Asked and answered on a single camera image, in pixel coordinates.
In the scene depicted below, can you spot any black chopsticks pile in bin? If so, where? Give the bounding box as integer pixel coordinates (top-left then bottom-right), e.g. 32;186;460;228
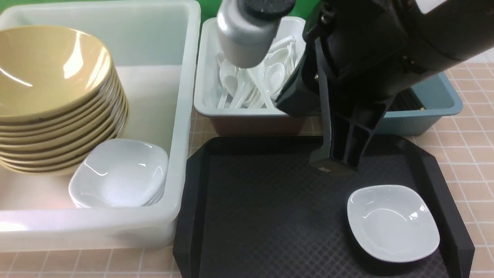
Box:
389;88;425;112

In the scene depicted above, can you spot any black serving tray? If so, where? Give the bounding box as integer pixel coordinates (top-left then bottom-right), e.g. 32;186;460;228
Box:
173;134;475;278

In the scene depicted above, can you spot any stack of white square dishes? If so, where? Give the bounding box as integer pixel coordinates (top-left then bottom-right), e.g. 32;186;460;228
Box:
68;139;168;209

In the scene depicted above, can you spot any teal plastic bin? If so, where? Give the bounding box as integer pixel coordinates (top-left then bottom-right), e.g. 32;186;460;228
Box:
377;73;464;137

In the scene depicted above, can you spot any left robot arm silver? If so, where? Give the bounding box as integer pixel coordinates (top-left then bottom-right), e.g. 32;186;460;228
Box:
217;0;296;69

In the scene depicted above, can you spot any white and brown spoon bin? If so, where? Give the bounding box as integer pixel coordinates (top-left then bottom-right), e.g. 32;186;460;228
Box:
194;18;307;137

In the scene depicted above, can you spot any large white plastic tub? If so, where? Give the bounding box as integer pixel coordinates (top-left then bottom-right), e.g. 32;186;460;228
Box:
0;0;201;252

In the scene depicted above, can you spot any white soup spoons pile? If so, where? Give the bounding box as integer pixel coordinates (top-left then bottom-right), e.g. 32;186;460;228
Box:
216;36;300;109

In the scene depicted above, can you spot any beige checkered table mat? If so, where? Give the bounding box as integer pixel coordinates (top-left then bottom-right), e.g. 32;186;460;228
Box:
1;62;494;278

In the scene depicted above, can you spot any white square dish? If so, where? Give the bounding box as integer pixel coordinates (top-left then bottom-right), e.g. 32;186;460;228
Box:
347;185;440;263

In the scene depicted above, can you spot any stack of yellow bowls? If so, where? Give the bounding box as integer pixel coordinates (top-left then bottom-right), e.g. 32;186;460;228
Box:
0;25;130;175

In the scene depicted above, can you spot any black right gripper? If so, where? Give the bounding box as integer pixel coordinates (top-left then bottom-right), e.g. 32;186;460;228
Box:
276;39;398;173

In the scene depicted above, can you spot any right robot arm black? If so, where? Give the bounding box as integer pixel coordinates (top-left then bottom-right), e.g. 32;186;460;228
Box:
276;0;494;172

